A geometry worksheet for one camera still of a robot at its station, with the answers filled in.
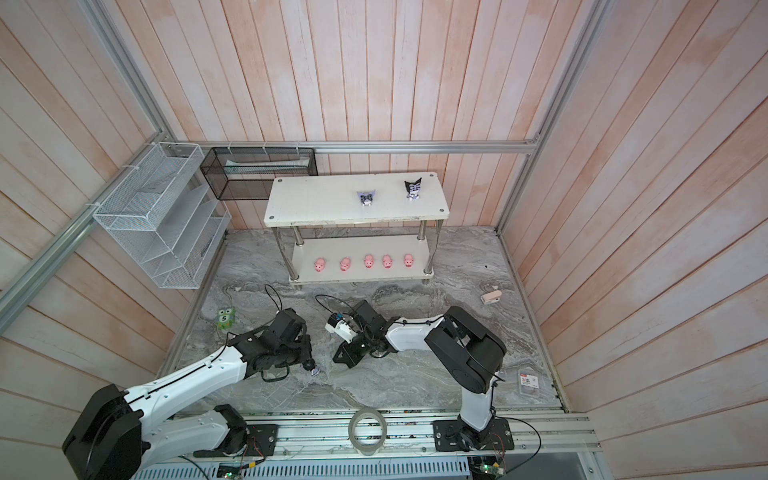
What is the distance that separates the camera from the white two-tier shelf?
787mm

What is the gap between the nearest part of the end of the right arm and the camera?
69 centimetres

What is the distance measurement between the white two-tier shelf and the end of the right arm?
0.78ft
